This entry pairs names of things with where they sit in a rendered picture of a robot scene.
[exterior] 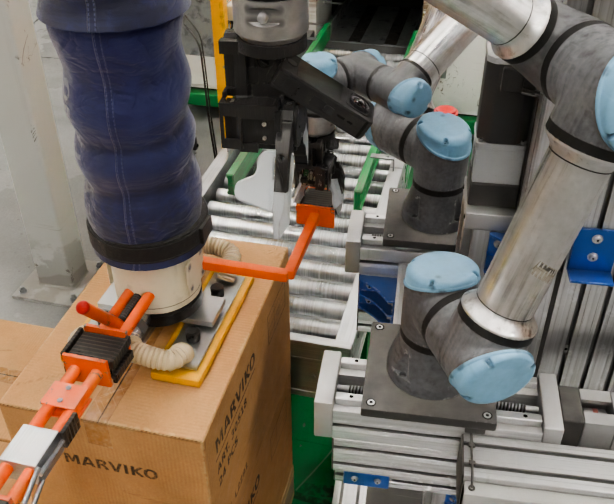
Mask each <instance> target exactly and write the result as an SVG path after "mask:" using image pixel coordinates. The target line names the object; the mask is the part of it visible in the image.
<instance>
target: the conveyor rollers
mask: <svg viewBox="0 0 614 504"><path fill-rule="evenodd" d="M355 51H356V50H345V49H333V48H324V50H323V51H322V52H327V53H330V54H332V55H334V56H335V57H336V58H339V57H343V56H346V55H349V54H352V53H353V52H355ZM380 55H381V56H383V57H384V59H385V62H386V65H388V66H391V67H393V68H396V66H397V65H398V64H399V63H400V62H401V61H402V60H403V58H404V55H402V54H391V53H380ZM335 137H337V138H340V142H339V148H338V149H333V150H329V151H334V154H335V155H336V156H337V157H338V158H337V162H339V161H340V165H341V167H342V169H343V171H344V173H345V190H344V198H343V205H342V210H341V211H340V214H339V215H336V218H335V227H334V228H327V227H319V226H317V227H316V229H320V230H315V232H314V234H313V236H312V239H311V241H310V243H309V244H316V245H309V246H308V248H307V250H306V252H305V255H304V257H303V259H307V260H314V261H321V262H328V263H335V264H342V265H345V249H338V248H346V238H347V234H346V233H347V231H348V227H349V222H350V217H351V212H352V210H353V203H354V189H355V187H356V184H357V181H358V179H359V176H360V173H361V171H362V168H363V165H364V162H365V160H366V157H367V154H368V152H369V149H370V146H371V143H370V142H369V141H368V140H367V139H366V136H365V134H364V136H363V137H362V138H360V139H356V138H355V137H353V136H351V135H350V134H348V133H346V132H345V131H343V130H342V129H340V128H338V127H337V126H335ZM268 150H270V151H274V152H276V150H275V149H263V150H262V151H261V153H263V152H264V151H268ZM261 153H260V154H261ZM260 154H259V156H260ZM259 156H258V158H259ZM258 158H257V159H256V161H255V163H254V164H253V166H252V168H251V169H250V171H249V172H248V174H247V176H246V177H245V178H247V177H250V176H252V175H254V174H255V172H256V169H257V161H258ZM391 162H392V160H384V159H379V162H378V164H377V167H376V170H375V173H374V176H373V179H372V182H371V185H370V188H369V191H368V194H367V196H366V199H365V202H364V205H363V208H362V211H365V212H366V214H374V215H375V212H376V209H377V206H378V203H379V200H380V197H381V193H382V190H383V187H384V184H385V181H386V178H387V174H388V171H389V168H390V165H391ZM294 187H295V179H294V174H293V181H292V190H291V206H290V223H289V225H290V226H288V227H287V228H286V230H285V231H284V233H283V234H282V236H281V237H280V240H274V239H266V238H273V224H272V223H273V213H271V212H269V211H266V210H263V209H260V208H258V207H255V206H252V205H249V204H247V203H244V202H241V201H239V200H238V199H237V198H236V196H235V195H229V194H227V191H228V179H227V177H225V179H224V188H225V189H224V188H218V189H217V192H216V200H217V201H218V202H217V201H210V202H209V203H208V214H209V215H211V217H212V228H213V230H216V231H223V232H230V233H223V232H216V231H212V232H211V233H210V235H209V237H211V236H213V237H217V238H224V239H231V240H238V241H246V242H253V243H260V244H268V245H275V246H282V247H288V257H290V256H291V254H292V252H293V250H294V247H295V245H296V243H295V242H297V241H298V239H299V237H300V234H301V232H302V230H303V228H301V227H304V226H305V224H298V223H296V203H293V200H294V197H295V195H294ZM232 203H233V204H232ZM240 204H241V205H240ZM293 211H294V212H293ZM213 215H216V216H213ZM220 216H224V217H220ZM227 217H231V218H227ZM339 217H340V218H339ZM235 218H238V219H235ZM242 219H246V220H242ZM249 220H253V221H249ZM257 221H261V222H257ZM264 222H268V223H264ZM294 226H298V227H294ZM323 230H327V231H323ZM331 231H335V232H331ZM338 232H342V233H338ZM231 233H237V234H231ZM238 234H245V235H252V236H259V237H266V238H259V237H252V236H245V235H238ZM281 240H288V241H295V242H288V241H281ZM317 245H324V246H331V247H338V248H331V247H324V246H317ZM296 275H298V276H304V277H311V278H318V279H325V280H331V281H338V282H345V283H352V284H353V282H354V279H355V276H356V273H351V272H345V266H338V265H331V264H324V263H317V262H310V261H303V260H302V262H301V264H300V266H299V268H298V271H297V273H296ZM351 289H352V286H351V285H344V284H337V283H331V282H324V281H317V280H311V279H304V278H297V277H294V279H293V280H290V279H289V293H295V294H301V295H308V296H314V297H321V298H327V299H334V300H340V301H348V298H349V295H350V292H351ZM346 305H347V304H342V303H336V302H329V301H323V300H316V299H310V298H303V297H297V296H290V295H289V310H290V312H291V313H297V314H303V315H310V316H316V317H322V318H329V319H335V320H342V317H343V314H344V311H345V308H346ZM339 327H340V324H338V323H332V322H326V321H319V320H313V319H307V318H300V317H294V316H290V332H292V333H298V334H305V335H311V336H317V337H323V338H329V339H335V340H336V336H337V333H338V330H339Z"/></svg>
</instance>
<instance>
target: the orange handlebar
mask: <svg viewBox="0 0 614 504"><path fill-rule="evenodd" d="M319 221H320V214H319V213H314V212H311V213H310V215H309V217H308V219H307V221H306V224H305V226H304V228H303V230H302V232H301V234H300V237H299V239H298V241H297V243H296V245H295V247H294V250H293V252H292V254H291V256H290V258H289V260H288V263H287V265H286V267H285V268H279V267H272V266H266V265H259V264H253V263H246V262H239V261H233V260H226V259H220V258H213V257H206V256H203V262H202V265H203V269H204V270H209V271H216V272H222V273H229V274H235V275H241V276H248V277H254V278H261V279H267V280H274V281H280V282H287V280H288V279H290V280H293V279H294V277H295V275H296V273H297V271H298V268H299V266H300V264H301V262H302V259H303V257H304V255H305V252H306V250H307V248H308V246H309V243H310V241H311V239H312V236H313V234H314V232H315V230H316V227H317V225H318V223H319ZM133 294H134V293H133V292H132V291H131V290H130V289H125V290H124V292H123V293H122V294H121V296H120V297H119V299H118V300H117V301H116V303H115V304H114V306H113V307H112V308H111V310H110V311H109V313H110V314H112V315H114V316H116V317H118V316H119V315H120V314H121V312H122V311H123V309H124V308H125V306H126V304H128V302H129V300H130V299H131V298H132V296H133ZM154 298H155V296H154V294H153V293H150V292H146V293H144V294H143V295H142V297H141V298H140V300H139V301H138V303H137V304H136V306H135V307H134V308H133V310H132V311H131V313H130V314H129V316H128V317H127V319H126V320H125V322H124V323H123V325H122V326H121V328H120V329H122V330H127V331H128V336H130V335H131V333H132V332H133V330H134V329H135V327H136V326H137V324H138V323H139V321H140V320H141V318H142V317H143V315H144V313H145V312H146V310H147V309H148V307H149V306H150V304H151V303H152V301H153V300H154ZM80 374H81V369H80V368H79V367H78V366H76V365H71V366H70V367H69V368H68V370H67V371H66V373H65V374H64V375H63V377H62V378H61V380H60V381H54V383H53V384H52V386H51V387H50V388H49V390H48V391H47V393H46V394H45V395H44V397H43V398H42V399H41V401H40V404H43V405H42V406H41V408H40V409H39V410H38V412H37V413H36V415H35V416H34V417H33V419H32V420H31V422H30V423H29V424H28V425H32V426H37V427H41V428H43V427H44V426H45V424H46V423H47V422H48V420H49V419H50V417H51V416H52V417H56V418H59V419H58V420H57V422H56V423H55V425H54V426H53V428H52V429H51V430H56V431H59V432H60V431H61V429H62V428H63V426H64V425H65V423H66V422H67V420H68V419H69V417H70V416H71V414H72V413H73V412H77V414H78V417H79V419H80V418H81V416H82V415H83V413H84V411H85V410H86V408H87V407H88V405H89V404H90V402H91V401H92V398H89V397H90V396H91V394H92V393H93V391H94V390H95V388H96V387H97V385H98V384H99V382H100V381H101V379H102V378H103V374H102V372H101V371H100V370H98V369H92V370H91V372H90V373H89V375H88V376H87V378H86V379H85V381H84V382H83V384H82V385H76V384H74V382H75V381H76V380H77V378H78V377H79V375H80ZM13 471H14V470H13V467H12V466H11V465H10V464H8V463H5V462H2V463H1V464H0V489H1V488H2V487H3V485H4V484H5V482H6V481H7V479H8V478H9V476H10V475H11V474H12V472H13ZM33 472H34V470H33V469H31V468H25V469H24V471H23V472H22V473H21V475H20V476H19V478H18V479H17V481H16V482H15V484H14V485H13V487H12V488H11V490H10V491H9V493H8V494H7V496H10V497H12V500H13V503H14V504H20V503H21V501H22V500H23V498H24V495H25V492H26V490H27V487H28V485H29V482H30V480H31V477H32V475H33Z"/></svg>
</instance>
